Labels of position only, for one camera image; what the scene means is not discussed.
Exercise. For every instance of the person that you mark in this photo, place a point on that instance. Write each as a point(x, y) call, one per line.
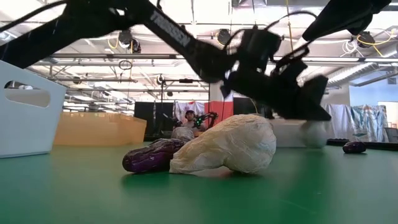
point(190, 115)

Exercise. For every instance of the white hanging cloth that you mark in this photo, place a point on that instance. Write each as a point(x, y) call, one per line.
point(339, 121)

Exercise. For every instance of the black partition panel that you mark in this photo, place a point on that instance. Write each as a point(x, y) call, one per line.
point(146, 118)

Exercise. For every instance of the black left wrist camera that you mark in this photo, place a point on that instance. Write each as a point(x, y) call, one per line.
point(261, 46)

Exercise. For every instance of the blue patterned hanging cloth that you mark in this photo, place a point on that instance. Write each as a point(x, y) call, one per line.
point(367, 123)

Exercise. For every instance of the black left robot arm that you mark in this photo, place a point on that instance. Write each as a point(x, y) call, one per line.
point(171, 31)

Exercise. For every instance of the white and orange column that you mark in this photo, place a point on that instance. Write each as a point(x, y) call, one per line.
point(217, 109)

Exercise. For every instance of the black background rig frame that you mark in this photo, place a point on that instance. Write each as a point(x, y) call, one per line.
point(174, 81)

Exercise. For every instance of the silver ceiling duct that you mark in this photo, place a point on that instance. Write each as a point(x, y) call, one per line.
point(357, 73)

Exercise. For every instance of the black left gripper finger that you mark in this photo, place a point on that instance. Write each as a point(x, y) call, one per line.
point(301, 112)
point(315, 91)

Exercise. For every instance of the large purple eggplant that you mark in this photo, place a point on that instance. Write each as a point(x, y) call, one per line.
point(149, 157)

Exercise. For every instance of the white plastic basket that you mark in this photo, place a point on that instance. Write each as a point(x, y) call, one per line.
point(287, 133)
point(31, 130)

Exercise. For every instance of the small purple eggplant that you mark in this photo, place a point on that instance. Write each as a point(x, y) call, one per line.
point(354, 147)

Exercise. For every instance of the floral patterned cloth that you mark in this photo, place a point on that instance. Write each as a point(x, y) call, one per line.
point(180, 109)

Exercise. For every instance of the overhead light bar rail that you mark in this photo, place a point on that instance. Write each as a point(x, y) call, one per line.
point(109, 56)

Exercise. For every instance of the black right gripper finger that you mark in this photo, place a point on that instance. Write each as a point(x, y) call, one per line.
point(339, 17)

